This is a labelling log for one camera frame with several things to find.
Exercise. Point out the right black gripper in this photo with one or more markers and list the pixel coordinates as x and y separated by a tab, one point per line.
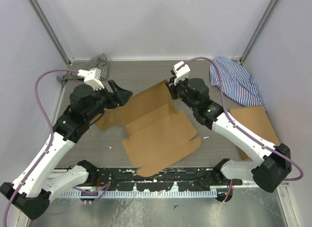
172	88

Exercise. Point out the aluminium front rail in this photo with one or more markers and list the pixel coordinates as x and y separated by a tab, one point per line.
65	169

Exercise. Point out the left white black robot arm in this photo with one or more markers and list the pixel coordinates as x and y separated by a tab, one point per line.
32	192

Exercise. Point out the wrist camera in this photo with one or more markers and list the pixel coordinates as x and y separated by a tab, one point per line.
92	78
180	72

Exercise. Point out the folded brown cardboard box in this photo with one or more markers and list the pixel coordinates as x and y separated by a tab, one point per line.
256	120

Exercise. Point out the aluminium corner post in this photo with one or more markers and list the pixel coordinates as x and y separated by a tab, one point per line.
260	27
49	30

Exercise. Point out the black white striped cloth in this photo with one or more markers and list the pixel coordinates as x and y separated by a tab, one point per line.
97	62

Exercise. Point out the white slotted cable duct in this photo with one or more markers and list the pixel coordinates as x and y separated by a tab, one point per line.
173	193

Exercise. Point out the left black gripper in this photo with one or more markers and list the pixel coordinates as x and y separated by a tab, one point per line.
122	96

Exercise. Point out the right aluminium corner post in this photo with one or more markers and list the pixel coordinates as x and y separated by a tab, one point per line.
260	27

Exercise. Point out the brown cardboard box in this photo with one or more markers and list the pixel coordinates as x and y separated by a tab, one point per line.
158	135
256	120

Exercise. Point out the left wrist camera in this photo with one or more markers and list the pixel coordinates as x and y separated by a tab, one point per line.
92	78

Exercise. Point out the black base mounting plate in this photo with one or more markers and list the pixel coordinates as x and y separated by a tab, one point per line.
186	179

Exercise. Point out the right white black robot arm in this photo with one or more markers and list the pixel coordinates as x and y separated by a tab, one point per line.
270	164

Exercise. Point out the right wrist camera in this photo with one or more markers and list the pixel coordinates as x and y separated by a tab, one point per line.
180	72

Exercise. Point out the left aluminium corner post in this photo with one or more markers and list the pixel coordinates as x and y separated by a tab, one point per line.
49	30

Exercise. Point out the blue white striped cloth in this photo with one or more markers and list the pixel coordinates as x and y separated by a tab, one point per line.
237	83

